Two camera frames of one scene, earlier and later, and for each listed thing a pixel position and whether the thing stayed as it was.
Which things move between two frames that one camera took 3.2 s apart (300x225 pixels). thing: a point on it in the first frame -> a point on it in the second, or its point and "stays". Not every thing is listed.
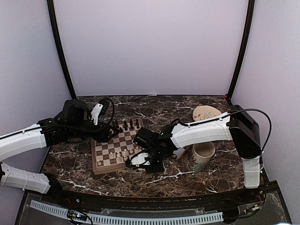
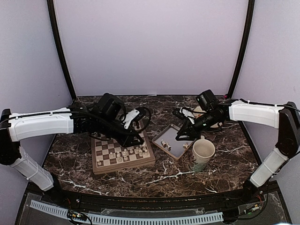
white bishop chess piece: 119,157 stays
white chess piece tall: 125,154 stays
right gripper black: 159,168 -> 188,129
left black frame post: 51,13 stays
